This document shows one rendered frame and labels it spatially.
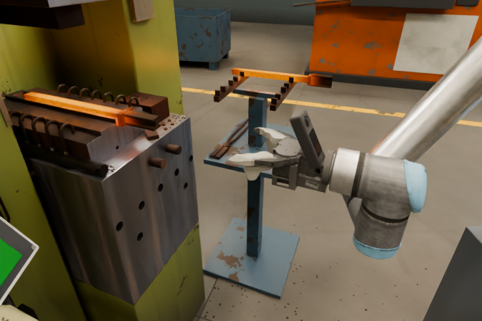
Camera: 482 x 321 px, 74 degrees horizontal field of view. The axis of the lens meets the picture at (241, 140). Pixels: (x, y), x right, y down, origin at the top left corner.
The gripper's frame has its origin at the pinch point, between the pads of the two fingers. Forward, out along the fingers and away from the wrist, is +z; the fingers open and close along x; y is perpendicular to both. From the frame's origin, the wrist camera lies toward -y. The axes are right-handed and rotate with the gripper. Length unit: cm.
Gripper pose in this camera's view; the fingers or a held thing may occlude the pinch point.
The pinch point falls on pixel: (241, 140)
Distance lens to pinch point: 70.7
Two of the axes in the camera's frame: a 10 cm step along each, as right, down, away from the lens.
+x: 4.0, -4.5, 8.0
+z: -9.2, -1.9, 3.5
